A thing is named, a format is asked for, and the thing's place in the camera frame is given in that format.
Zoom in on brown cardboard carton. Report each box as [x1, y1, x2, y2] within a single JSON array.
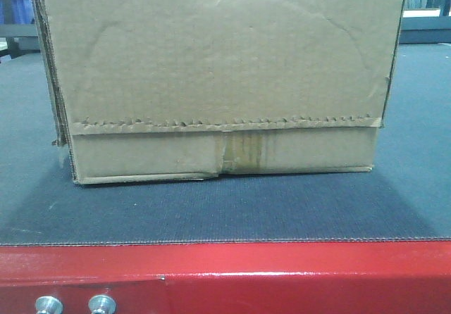
[[33, 0, 404, 184]]

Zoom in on grey conveyor belt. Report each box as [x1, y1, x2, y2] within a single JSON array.
[[1, 44, 450, 246]]

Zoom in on blue bins on far shelf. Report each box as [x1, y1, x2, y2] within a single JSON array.
[[1, 0, 35, 24]]

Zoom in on silver screw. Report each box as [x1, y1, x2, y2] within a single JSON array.
[[35, 296, 63, 314], [88, 294, 117, 314]]

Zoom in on red conveyor frame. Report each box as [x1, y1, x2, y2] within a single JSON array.
[[1, 241, 450, 313]]

